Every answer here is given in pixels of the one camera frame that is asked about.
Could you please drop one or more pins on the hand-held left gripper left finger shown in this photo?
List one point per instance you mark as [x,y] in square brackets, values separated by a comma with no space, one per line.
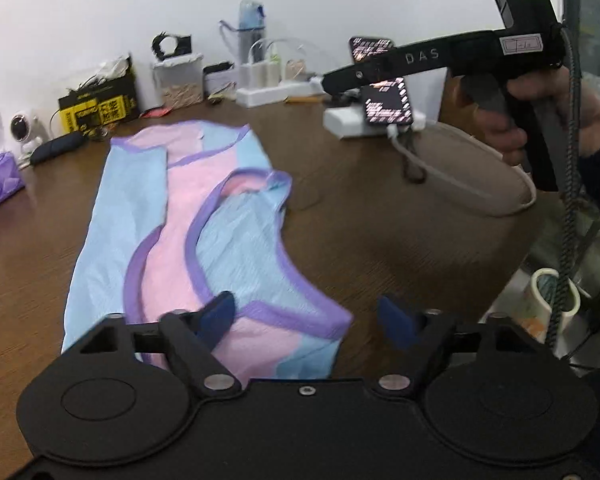
[219,316]

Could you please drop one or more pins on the blue-capped water bottle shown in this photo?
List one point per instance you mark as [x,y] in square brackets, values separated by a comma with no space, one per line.
[250,17]

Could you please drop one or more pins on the person's right hand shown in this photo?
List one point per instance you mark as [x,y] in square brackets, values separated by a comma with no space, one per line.
[597,120]

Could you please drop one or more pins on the white security camera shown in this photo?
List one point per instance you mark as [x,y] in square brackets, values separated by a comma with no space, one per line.
[24,130]

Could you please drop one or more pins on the black pouch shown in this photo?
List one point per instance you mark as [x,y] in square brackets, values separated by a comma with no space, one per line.
[57,149]

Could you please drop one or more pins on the clear nut container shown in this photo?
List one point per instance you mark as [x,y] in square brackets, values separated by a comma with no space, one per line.
[180,85]

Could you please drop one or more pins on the red packet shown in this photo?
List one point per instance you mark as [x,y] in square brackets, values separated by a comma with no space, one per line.
[156,112]

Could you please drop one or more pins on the white power bank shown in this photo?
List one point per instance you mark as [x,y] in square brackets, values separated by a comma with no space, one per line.
[342,122]

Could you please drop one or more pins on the black and yellow box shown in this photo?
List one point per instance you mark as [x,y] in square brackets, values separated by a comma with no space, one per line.
[100,107]

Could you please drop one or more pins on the white power strip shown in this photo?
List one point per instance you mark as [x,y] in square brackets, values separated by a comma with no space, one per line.
[275,94]

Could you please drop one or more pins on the white mug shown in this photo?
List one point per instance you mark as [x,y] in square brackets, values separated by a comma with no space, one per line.
[537,300]

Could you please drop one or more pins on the pink and blue garment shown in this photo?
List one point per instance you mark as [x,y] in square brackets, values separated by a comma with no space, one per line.
[115,200]

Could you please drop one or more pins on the white charger plug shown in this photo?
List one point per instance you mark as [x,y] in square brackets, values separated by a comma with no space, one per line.
[250,75]
[271,74]

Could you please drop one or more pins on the small clear box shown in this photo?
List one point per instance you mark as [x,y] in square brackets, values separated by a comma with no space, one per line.
[219,80]

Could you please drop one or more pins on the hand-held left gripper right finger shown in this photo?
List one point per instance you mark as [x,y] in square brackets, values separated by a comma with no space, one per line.
[397,321]

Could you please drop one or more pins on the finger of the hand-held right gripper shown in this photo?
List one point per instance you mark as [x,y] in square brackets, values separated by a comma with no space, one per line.
[360,76]

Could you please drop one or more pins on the black smartphone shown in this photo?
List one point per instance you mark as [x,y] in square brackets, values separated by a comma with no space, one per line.
[385,105]

